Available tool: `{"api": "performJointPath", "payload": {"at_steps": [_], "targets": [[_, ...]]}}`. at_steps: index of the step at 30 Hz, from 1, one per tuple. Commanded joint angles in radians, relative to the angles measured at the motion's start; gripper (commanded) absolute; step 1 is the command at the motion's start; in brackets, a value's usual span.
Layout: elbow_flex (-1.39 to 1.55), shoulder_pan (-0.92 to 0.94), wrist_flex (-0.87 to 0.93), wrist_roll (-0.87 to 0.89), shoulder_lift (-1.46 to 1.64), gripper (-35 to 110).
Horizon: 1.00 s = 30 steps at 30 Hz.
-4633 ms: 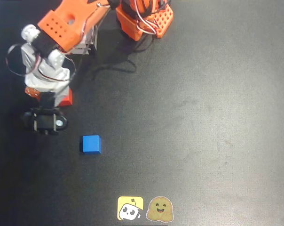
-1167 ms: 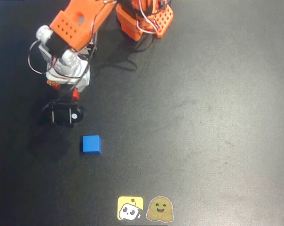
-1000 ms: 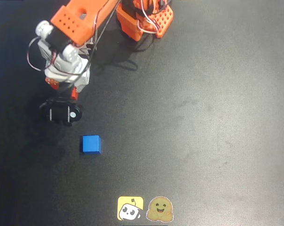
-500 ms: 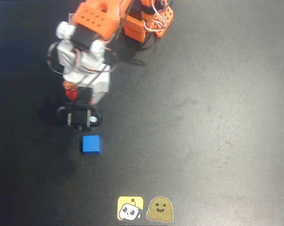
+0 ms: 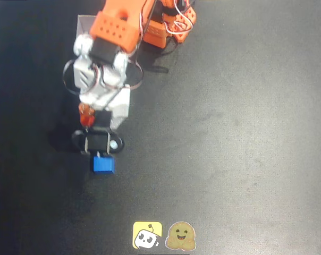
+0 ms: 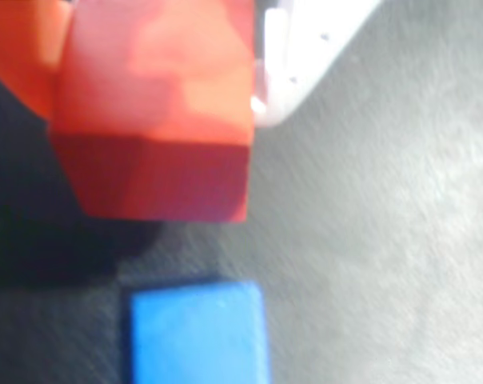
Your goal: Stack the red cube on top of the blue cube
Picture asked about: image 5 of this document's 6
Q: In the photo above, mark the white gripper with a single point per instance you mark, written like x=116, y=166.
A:
x=119, y=109

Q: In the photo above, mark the orange and white robot arm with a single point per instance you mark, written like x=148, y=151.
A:
x=115, y=26

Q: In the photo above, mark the blue cube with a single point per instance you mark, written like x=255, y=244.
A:
x=103, y=165

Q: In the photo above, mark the white cardboard box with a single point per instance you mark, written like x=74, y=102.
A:
x=84, y=25

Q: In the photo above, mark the yellow robot sticker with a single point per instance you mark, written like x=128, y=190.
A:
x=147, y=235

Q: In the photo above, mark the hugging face sticker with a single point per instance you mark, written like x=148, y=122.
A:
x=180, y=236

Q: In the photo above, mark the black table mat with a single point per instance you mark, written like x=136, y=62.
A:
x=256, y=132

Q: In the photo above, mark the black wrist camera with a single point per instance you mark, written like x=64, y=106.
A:
x=96, y=142

